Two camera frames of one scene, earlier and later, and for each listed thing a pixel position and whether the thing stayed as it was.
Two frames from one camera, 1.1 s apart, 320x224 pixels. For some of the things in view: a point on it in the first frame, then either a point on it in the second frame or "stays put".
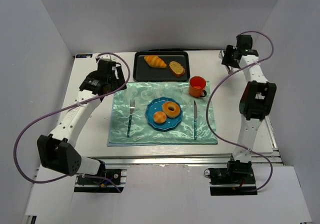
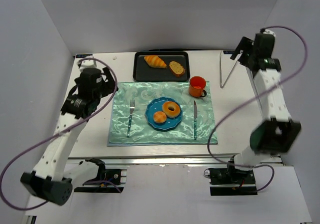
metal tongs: [230, 70] → [222, 86]
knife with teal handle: [195, 116] stays put
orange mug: [197, 84] stays put
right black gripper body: [227, 58] → [242, 49]
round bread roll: [159, 117] stays put
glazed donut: [171, 113] stays put
